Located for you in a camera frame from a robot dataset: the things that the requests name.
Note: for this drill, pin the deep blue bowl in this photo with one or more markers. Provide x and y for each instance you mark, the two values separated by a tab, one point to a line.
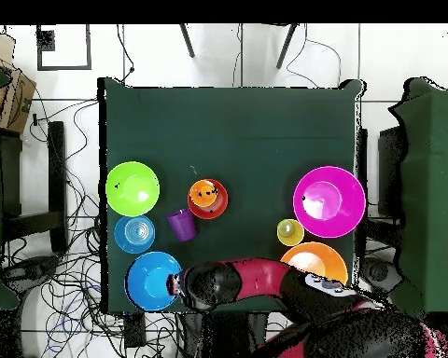
149	281

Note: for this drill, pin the purple cup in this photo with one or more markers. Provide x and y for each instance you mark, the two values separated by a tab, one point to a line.
182	225

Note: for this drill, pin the small red-orange bowl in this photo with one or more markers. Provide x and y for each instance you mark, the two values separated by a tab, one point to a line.
220	209

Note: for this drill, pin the orange cup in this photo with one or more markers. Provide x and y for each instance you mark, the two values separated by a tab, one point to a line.
203	194

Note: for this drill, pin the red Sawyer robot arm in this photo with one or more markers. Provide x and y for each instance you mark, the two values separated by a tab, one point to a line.
257	276

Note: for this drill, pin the black power box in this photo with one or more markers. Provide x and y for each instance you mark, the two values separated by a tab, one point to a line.
134	332

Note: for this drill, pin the shallow blue bowl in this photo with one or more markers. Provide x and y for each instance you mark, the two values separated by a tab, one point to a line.
134	234

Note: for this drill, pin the lime green bowl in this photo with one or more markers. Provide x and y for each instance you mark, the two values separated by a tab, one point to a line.
132	188

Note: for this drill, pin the yellow cup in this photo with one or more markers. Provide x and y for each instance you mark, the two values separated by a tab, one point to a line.
290	232

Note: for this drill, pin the dark grey round base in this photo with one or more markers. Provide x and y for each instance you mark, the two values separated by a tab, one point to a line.
31	270
379	274

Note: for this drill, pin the large yellow-orange bowl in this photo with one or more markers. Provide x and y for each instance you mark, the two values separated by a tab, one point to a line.
317	259

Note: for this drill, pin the black bench stand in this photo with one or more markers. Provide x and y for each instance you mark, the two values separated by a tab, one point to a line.
56	167

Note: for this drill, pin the dark green table cloth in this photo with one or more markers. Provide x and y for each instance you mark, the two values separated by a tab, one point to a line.
227	123

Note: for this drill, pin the pink bowl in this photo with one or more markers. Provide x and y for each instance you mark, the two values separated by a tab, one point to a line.
328	201

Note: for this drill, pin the black tripod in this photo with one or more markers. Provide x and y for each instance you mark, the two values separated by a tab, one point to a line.
187	43

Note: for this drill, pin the cardboard box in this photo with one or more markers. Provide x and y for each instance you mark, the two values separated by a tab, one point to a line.
16	100

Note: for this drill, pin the black box stand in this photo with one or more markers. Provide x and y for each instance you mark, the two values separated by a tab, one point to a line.
390	167

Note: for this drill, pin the black square frame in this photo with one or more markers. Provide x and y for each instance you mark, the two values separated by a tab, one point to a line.
63	67

